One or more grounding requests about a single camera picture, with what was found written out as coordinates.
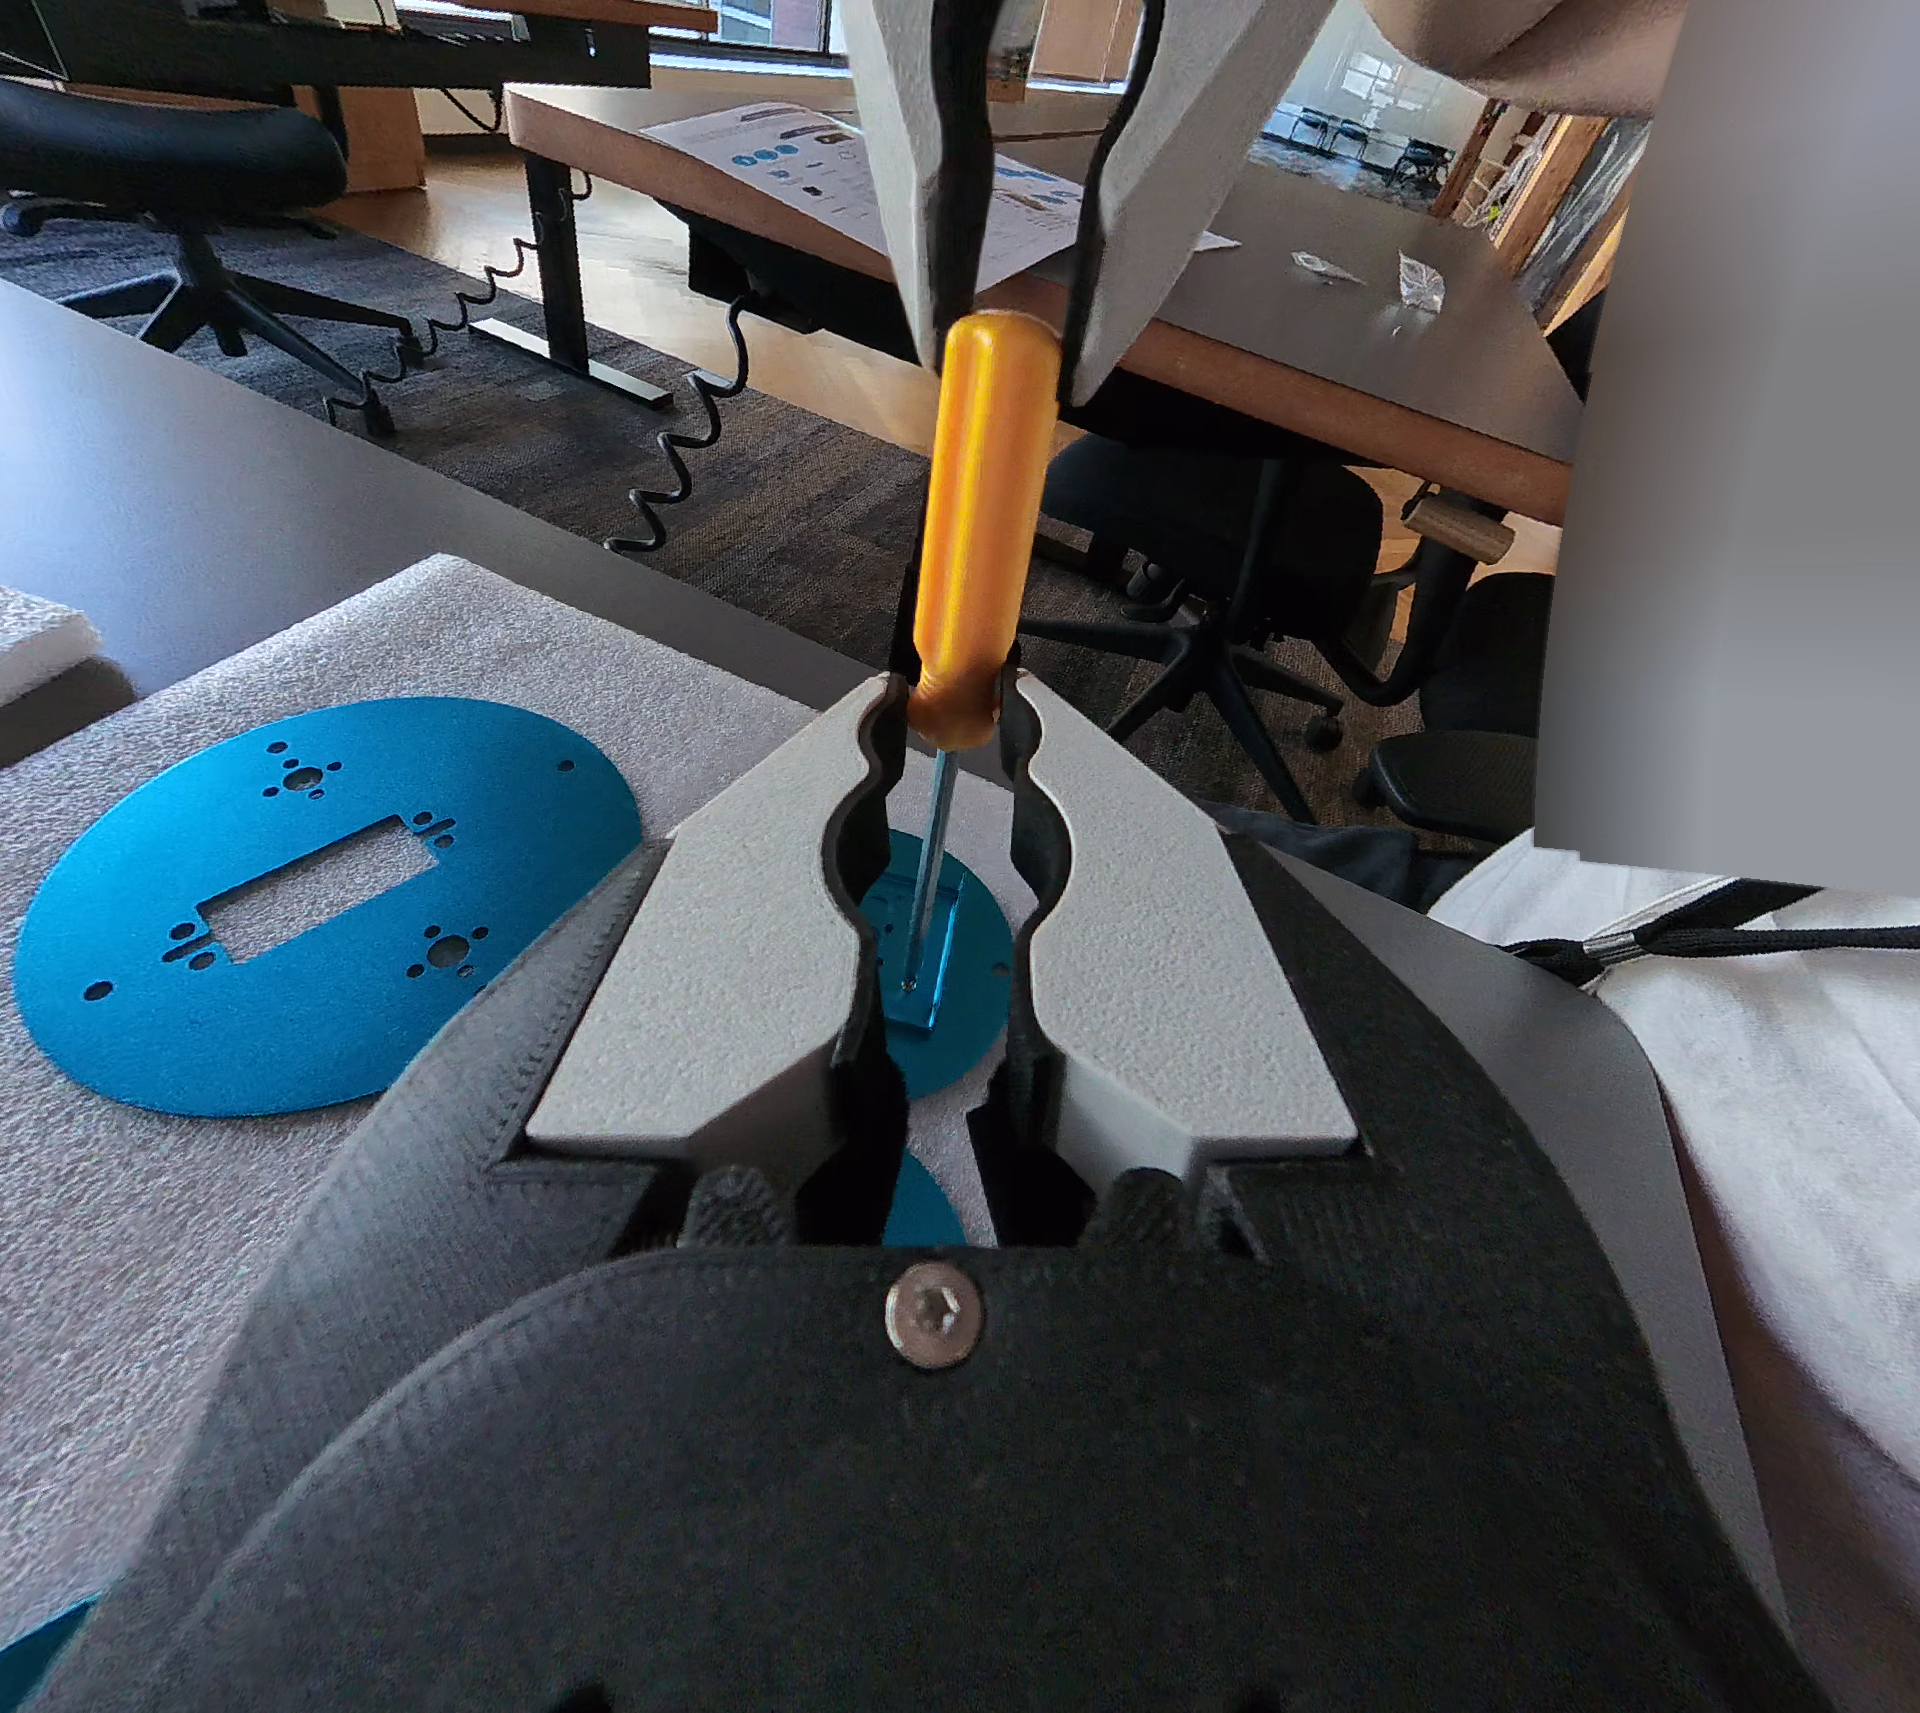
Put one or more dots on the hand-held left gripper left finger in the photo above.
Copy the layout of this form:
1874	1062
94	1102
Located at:
720	964

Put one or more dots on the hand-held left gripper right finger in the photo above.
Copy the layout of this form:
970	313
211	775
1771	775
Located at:
1169	978

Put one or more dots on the blue round plate with bracket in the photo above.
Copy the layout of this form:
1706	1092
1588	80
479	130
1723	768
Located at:
960	978

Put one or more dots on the grey desk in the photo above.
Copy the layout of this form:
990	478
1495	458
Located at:
300	483

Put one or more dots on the printed instruction sheet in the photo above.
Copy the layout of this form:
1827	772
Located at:
779	154

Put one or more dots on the person's dark trousers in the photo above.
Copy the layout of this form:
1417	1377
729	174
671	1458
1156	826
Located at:
1335	851

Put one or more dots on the large blue disc rectangular cutout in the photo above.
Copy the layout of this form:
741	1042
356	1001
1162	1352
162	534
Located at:
494	842

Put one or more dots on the small clear plastic bag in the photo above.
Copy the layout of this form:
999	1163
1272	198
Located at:
1421	280
1328	267

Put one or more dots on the small blue round disc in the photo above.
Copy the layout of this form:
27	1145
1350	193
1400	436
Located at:
918	1210

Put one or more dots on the black office chair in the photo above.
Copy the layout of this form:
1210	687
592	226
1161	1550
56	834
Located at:
1200	513
1469	753

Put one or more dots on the white foam sheet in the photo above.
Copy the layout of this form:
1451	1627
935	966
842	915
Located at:
224	1219

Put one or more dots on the black stool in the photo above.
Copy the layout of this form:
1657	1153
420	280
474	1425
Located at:
150	145

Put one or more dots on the white foam block round hole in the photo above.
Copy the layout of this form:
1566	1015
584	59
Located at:
30	640

